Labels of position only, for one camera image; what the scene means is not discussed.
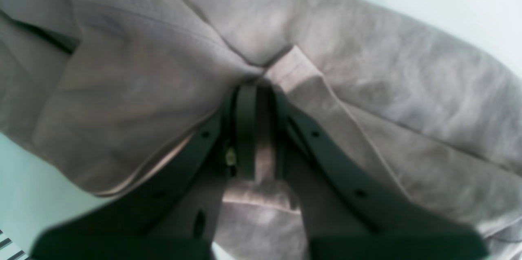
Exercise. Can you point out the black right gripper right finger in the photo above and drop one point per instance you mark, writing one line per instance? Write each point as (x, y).
(349, 216)

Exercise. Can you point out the dusty pink T-shirt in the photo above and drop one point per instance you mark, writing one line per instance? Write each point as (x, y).
(103, 89)

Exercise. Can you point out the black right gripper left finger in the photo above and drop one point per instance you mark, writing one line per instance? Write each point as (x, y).
(173, 214)

